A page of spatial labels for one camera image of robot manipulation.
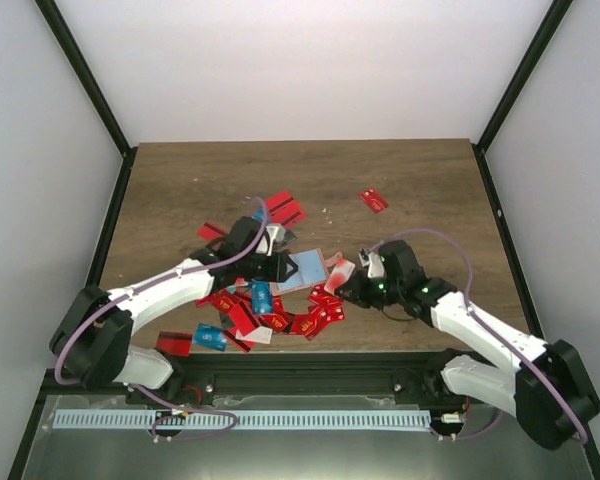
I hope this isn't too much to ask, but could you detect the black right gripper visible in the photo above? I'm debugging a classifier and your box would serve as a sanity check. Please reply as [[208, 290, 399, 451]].
[[335, 270, 404, 311]]

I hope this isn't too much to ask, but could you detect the pink card holder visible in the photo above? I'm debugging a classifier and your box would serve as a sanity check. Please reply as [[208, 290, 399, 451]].
[[270, 248, 343, 296]]

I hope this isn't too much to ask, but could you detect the white card red circle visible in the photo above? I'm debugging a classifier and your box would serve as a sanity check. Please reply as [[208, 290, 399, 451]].
[[324, 258, 356, 294]]

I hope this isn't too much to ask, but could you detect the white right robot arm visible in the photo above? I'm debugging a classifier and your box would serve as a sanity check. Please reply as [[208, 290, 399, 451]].
[[334, 239, 600, 450]]

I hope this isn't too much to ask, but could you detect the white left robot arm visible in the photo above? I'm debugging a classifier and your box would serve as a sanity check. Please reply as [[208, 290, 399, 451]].
[[49, 216, 298, 404]]

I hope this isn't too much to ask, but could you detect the blue card in pile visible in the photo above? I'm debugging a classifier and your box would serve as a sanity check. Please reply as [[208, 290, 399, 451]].
[[251, 281, 274, 315]]

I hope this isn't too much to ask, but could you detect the black VIP card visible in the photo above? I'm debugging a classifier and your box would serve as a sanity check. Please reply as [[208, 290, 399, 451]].
[[282, 230, 297, 245]]

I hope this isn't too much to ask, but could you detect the red striped card left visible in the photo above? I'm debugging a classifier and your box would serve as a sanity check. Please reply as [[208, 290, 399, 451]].
[[197, 222, 227, 242]]

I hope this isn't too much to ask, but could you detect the small red card far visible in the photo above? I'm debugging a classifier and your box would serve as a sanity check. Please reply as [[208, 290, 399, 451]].
[[359, 188, 388, 214]]

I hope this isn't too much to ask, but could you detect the blue card near edge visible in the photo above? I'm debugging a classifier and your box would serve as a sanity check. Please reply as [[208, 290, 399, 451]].
[[192, 323, 228, 352]]

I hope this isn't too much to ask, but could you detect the red card near edge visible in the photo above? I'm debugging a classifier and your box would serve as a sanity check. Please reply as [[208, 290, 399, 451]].
[[155, 331, 193, 357]]

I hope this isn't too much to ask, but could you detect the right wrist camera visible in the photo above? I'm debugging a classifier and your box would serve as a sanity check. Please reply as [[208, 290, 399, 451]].
[[358, 249, 385, 279]]

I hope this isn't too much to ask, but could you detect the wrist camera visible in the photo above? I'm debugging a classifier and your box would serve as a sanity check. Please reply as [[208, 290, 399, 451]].
[[358, 249, 385, 279], [257, 223, 286, 256]]

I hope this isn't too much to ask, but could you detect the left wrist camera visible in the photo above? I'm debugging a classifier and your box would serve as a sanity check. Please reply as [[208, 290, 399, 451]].
[[257, 223, 286, 256]]

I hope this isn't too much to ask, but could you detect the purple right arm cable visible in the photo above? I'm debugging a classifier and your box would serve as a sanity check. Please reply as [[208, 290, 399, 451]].
[[369, 227, 590, 446]]

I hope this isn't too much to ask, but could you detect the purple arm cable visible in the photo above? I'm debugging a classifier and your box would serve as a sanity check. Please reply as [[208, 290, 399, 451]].
[[369, 227, 590, 446], [53, 196, 268, 442]]

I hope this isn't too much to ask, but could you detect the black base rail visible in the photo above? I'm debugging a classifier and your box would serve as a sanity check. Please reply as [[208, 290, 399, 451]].
[[44, 349, 571, 406]]

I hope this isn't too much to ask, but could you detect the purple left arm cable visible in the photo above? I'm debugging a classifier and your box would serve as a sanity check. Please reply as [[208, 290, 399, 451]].
[[53, 196, 268, 442]]

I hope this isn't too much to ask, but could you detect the light blue slotted cable duct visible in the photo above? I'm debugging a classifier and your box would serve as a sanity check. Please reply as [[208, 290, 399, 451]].
[[52, 409, 431, 432]]

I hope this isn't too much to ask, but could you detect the black frame post right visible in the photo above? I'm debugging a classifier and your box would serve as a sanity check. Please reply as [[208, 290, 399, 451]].
[[474, 0, 574, 151]]

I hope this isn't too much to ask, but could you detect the black frame post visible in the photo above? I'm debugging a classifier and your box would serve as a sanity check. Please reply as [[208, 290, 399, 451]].
[[474, 0, 574, 151], [34, 0, 132, 157]]

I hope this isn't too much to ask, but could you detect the black frame post left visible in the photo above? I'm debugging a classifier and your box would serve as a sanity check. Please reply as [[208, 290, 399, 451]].
[[34, 0, 132, 157]]

